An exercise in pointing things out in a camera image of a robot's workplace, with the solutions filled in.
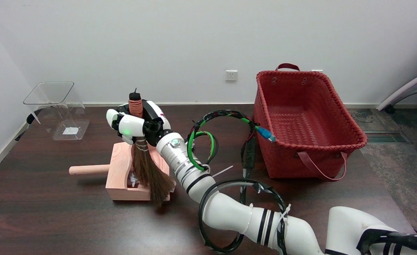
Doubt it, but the green cable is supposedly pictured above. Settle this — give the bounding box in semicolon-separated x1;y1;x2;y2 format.
187;120;219;171

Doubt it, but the wooden dustpan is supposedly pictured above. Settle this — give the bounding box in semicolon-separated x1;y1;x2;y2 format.
69;142;170;202

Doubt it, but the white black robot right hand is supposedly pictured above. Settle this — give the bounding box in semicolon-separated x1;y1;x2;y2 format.
106;100;171;146

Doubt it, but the black braided cable bundle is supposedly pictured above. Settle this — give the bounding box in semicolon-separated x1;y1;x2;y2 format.
186;109;277;205

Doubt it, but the red woven basket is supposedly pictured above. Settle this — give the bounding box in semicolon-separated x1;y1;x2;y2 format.
253;63;368;182

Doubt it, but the floor vent grille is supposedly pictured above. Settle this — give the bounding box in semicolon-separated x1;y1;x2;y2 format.
364;131;409;144

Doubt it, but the straw hand broom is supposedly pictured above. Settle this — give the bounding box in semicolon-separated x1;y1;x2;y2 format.
128;88;176;208

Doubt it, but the clear acrylic container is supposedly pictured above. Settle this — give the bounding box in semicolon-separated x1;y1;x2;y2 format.
23;81;90;141

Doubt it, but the black cable loop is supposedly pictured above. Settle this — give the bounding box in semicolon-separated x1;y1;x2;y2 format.
198;178;288;254

